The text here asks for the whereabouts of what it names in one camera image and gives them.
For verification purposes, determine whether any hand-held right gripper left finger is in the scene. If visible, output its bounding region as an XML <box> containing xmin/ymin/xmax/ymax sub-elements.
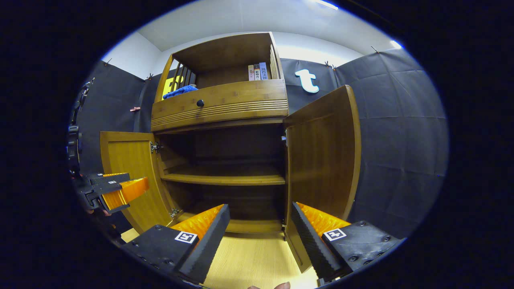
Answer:
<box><xmin>120</xmin><ymin>204</ymin><xmax>231</xmax><ymax>285</ymax></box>

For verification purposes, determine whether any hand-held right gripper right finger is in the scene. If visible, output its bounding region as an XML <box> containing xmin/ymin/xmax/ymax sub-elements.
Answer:
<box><xmin>291</xmin><ymin>202</ymin><xmax>402</xmax><ymax>281</ymax></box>

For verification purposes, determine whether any wooden shoe cabinet door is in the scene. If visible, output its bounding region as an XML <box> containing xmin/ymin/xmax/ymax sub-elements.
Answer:
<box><xmin>282</xmin><ymin>84</ymin><xmax>362</xmax><ymax>274</ymax></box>
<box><xmin>100</xmin><ymin>131</ymin><xmax>179</xmax><ymax>234</ymax></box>

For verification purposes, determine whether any blue cloth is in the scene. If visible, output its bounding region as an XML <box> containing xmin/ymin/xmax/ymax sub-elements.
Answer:
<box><xmin>162</xmin><ymin>84</ymin><xmax>198</xmax><ymax>100</ymax></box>

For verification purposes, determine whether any wooden drawer with black knob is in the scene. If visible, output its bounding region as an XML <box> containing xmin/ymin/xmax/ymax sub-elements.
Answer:
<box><xmin>151</xmin><ymin>79</ymin><xmax>289</xmax><ymax>133</ymax></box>

